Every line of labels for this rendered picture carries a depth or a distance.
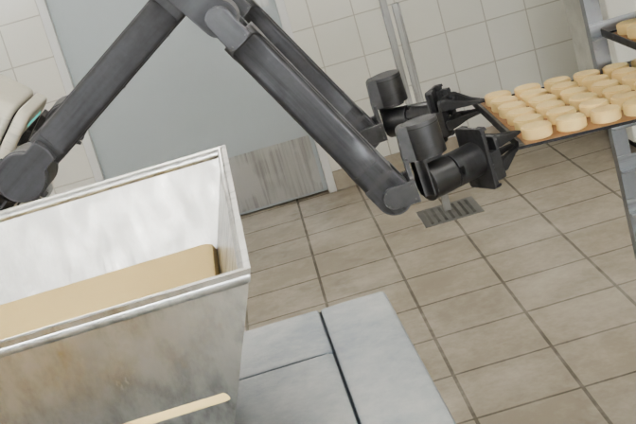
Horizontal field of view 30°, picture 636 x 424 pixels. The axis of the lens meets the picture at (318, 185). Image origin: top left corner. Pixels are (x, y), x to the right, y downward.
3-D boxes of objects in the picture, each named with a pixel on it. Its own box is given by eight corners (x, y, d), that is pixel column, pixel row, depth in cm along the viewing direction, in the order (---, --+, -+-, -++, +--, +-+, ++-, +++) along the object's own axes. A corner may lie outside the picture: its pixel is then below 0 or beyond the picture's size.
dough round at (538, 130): (554, 130, 196) (551, 117, 195) (552, 137, 191) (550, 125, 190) (523, 134, 197) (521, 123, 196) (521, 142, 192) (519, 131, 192)
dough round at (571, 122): (555, 128, 197) (553, 116, 196) (585, 121, 196) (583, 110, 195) (558, 134, 192) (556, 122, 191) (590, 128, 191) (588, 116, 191)
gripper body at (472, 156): (479, 183, 195) (445, 200, 191) (462, 124, 192) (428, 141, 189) (504, 185, 189) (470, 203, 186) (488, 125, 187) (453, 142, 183)
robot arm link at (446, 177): (415, 203, 188) (437, 203, 183) (402, 162, 186) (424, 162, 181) (449, 185, 191) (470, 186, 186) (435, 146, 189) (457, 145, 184)
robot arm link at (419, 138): (382, 200, 191) (387, 212, 183) (361, 133, 189) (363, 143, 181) (453, 176, 191) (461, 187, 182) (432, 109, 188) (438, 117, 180)
